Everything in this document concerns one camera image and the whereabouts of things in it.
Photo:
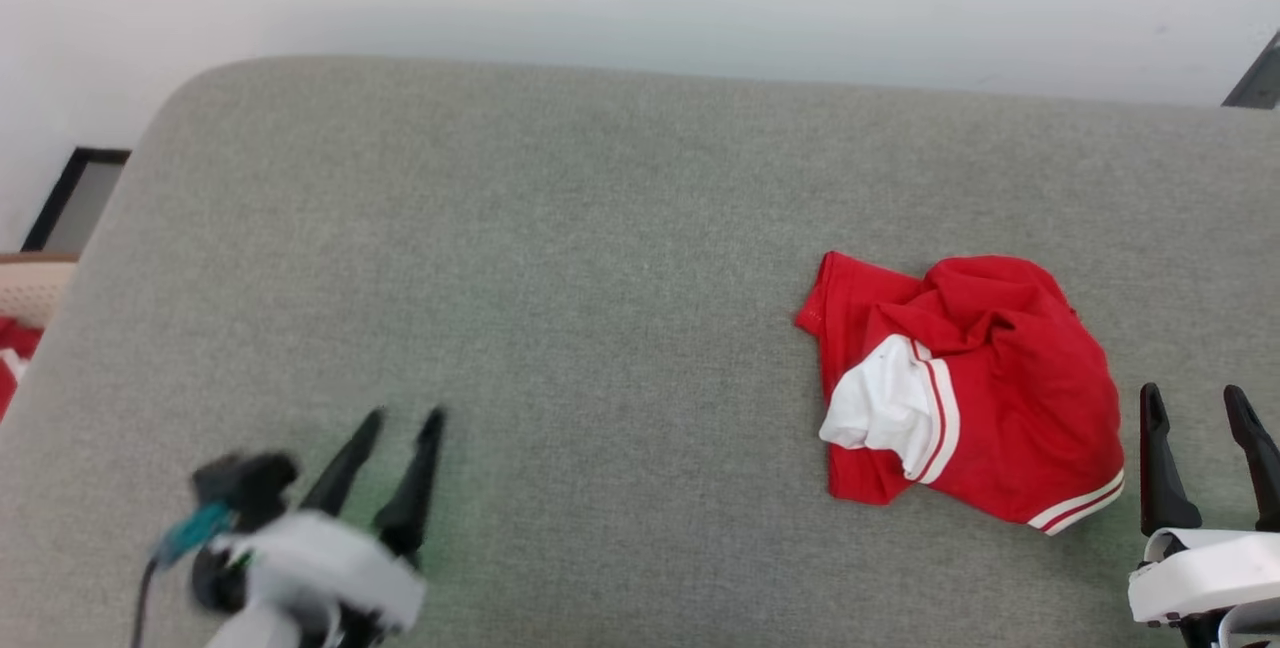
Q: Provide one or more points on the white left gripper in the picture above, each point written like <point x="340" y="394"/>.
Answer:
<point x="320" y="558"/>

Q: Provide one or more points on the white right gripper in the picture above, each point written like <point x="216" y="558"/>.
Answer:
<point x="1205" y="573"/>

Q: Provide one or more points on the red jersey with white trim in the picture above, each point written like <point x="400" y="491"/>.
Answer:
<point x="1020" y="398"/>

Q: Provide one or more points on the red clothing in basket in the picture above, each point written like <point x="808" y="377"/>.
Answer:
<point x="15" y="358"/>

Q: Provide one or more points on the dark grey angled object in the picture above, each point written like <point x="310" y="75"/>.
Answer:
<point x="1258" y="83"/>

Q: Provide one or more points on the beige laundry basket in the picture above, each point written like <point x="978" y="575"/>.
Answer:
<point x="35" y="288"/>

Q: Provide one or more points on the black framed panel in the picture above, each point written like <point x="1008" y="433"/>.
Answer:
<point x="75" y="198"/>

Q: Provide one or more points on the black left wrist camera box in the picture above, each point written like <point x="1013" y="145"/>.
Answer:
<point x="250" y="483"/>

